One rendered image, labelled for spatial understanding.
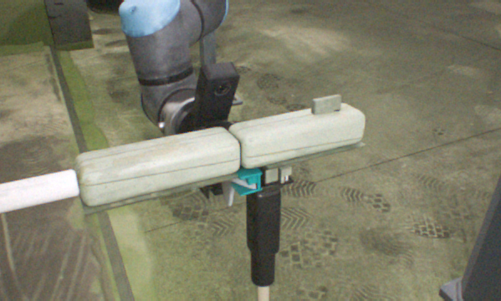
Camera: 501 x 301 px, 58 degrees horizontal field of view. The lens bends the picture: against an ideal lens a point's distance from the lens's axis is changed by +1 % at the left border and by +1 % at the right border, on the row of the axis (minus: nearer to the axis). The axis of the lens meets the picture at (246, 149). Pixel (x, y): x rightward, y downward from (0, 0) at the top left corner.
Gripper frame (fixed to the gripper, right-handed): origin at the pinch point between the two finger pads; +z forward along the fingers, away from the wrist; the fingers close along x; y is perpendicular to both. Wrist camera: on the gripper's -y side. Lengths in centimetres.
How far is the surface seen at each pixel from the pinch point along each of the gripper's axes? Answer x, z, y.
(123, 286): 11, -40, 43
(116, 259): 10, -48, 42
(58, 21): 2, -200, 11
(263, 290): -0.6, -0.7, 17.3
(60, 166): 17, -91, 36
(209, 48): -41, -117, 12
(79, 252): 17, -53, 41
